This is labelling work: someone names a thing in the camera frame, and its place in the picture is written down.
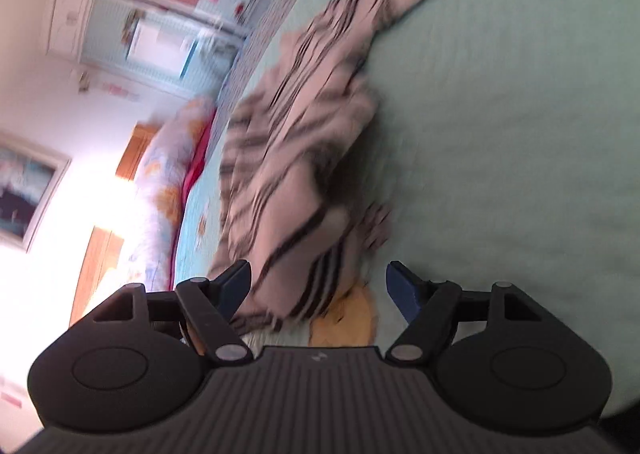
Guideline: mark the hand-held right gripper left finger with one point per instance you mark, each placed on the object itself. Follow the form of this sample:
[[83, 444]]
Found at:
[[234, 286]]

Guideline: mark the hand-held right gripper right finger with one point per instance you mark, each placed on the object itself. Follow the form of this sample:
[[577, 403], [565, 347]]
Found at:
[[402, 291]]

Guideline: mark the white black-striped knit sweater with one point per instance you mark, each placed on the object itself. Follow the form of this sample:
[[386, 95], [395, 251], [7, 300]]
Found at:
[[290, 144]]

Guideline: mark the magenta blanket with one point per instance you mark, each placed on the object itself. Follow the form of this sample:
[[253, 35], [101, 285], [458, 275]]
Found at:
[[197, 159]]

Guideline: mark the floral pillow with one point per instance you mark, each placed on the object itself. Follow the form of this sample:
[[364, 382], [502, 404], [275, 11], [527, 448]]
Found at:
[[165, 169]]

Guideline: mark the wooden headboard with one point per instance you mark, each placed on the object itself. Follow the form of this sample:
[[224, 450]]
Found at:
[[95, 274]]

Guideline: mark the teal bee-print quilted blanket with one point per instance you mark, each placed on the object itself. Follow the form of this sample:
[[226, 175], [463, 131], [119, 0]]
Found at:
[[500, 134]]

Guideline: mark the red hanging ornament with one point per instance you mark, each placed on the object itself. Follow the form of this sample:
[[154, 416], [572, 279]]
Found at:
[[120, 90]]

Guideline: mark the framed wedding photo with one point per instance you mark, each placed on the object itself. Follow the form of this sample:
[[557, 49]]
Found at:
[[25, 194]]

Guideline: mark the white sliding-door wardrobe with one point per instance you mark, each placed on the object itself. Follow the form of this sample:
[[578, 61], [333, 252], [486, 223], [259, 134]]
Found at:
[[110, 9]]

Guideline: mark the blue-bordered wall poster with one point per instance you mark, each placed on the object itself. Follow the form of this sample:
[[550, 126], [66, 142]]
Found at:
[[155, 46]]

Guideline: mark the wall lamp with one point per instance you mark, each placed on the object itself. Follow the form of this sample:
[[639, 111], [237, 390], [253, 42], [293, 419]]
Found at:
[[85, 81]]

